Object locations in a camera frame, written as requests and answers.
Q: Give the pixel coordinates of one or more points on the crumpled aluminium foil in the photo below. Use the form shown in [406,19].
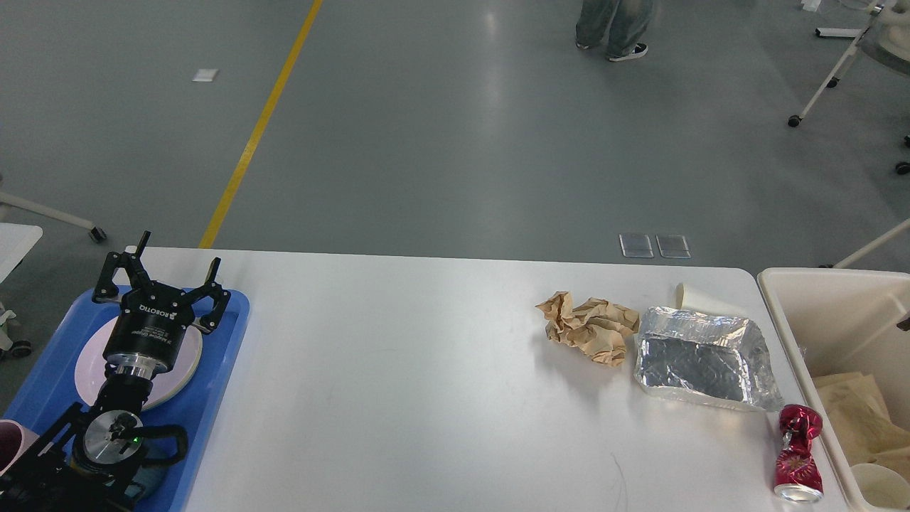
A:
[707,360]

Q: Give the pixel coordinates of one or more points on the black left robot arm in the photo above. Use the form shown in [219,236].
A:
[105,456]

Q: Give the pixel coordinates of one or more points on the white stand leg right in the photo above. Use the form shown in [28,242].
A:
[870,247]

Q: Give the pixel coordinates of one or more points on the left floor outlet cover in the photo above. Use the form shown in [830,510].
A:
[636,245]

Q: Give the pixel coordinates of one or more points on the blue plastic tray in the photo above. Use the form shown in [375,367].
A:
[50,388]

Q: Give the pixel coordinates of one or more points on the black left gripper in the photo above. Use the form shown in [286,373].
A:
[153,331]

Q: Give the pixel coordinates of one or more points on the person in jeans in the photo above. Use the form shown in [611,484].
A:
[619,25]

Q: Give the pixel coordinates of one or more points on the white paper cup behind foil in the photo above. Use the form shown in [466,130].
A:
[689,297]

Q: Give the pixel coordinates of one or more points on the crushed red soda can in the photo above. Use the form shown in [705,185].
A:
[796,477]

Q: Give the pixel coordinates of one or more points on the white stand leg left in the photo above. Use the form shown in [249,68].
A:
[9,201]

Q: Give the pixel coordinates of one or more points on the floor outlet cover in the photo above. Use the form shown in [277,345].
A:
[636,245]
[673,246]

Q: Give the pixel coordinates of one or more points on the pink ribbed cup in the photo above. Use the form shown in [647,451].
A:
[15,441]

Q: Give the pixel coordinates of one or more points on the white stand leg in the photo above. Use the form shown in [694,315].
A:
[870,247]
[9,201]

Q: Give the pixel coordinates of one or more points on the white side table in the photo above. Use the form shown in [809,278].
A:
[16,241]

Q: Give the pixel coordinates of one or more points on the white rolling stand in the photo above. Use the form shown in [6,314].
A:
[883,38]

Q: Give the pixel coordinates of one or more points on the crumpled brown paper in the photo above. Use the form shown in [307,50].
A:
[598,328]

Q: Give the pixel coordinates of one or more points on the beige plastic bin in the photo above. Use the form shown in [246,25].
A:
[834,321]

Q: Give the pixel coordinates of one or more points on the brown paper bag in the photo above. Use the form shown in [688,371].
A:
[861,421]

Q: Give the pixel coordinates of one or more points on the right floor outlet cover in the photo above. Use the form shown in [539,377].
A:
[673,246]

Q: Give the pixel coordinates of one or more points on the pink plate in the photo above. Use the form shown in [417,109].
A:
[90,367]

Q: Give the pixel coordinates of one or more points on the white paper cup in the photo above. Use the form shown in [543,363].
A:
[689,297]
[880,486]

